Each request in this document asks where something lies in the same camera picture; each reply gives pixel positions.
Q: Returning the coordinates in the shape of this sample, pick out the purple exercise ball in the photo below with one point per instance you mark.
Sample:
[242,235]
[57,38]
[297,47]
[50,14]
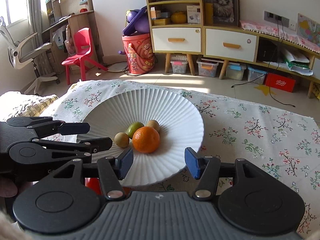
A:
[137,22]

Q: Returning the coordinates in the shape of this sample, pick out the red decorated bucket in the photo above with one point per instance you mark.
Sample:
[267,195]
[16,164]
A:
[139,53]

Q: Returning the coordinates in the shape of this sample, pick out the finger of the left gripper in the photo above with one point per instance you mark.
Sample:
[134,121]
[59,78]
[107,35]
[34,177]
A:
[83,147]
[46,126]

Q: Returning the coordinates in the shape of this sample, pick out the red plastic chair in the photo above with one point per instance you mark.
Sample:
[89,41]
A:
[82,42]

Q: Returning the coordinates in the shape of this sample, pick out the wooden desk with shelves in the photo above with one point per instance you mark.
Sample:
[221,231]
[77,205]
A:
[74,14]

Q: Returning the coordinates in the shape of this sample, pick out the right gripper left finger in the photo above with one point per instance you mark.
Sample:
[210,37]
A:
[111,170]

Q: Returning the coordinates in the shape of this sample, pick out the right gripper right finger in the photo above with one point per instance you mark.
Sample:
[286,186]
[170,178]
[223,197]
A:
[206,170]

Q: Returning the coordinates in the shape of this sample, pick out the green lime fruit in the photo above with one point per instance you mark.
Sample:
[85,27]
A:
[133,127]

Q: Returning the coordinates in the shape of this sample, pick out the red storage box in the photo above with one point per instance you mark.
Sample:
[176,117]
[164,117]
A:
[280,82]

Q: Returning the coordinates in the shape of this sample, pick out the wooden shelf cabinet with drawers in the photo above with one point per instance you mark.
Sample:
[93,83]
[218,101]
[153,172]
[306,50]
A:
[175,27]

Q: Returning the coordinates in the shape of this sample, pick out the orange mandarin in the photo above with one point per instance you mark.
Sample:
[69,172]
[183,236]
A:
[146,140]

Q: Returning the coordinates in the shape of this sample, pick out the low curved TV cabinet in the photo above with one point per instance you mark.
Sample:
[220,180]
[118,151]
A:
[235,44]

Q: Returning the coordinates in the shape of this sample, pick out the clear storage bin orange latch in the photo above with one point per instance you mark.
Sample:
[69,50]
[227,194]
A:
[207,68]

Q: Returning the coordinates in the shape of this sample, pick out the framed cat picture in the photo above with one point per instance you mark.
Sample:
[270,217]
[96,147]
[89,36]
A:
[222,12]

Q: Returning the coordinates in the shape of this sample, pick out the clear storage bin blue lid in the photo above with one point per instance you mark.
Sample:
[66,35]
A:
[235,71]

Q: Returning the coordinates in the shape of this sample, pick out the white office chair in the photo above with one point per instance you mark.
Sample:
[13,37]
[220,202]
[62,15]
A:
[19,61]

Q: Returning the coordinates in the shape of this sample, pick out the white ribbed plate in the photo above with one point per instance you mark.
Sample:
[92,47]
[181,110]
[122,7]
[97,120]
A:
[160,125]

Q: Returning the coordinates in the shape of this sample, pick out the small tan round fruit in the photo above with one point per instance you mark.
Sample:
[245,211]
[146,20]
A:
[122,140]

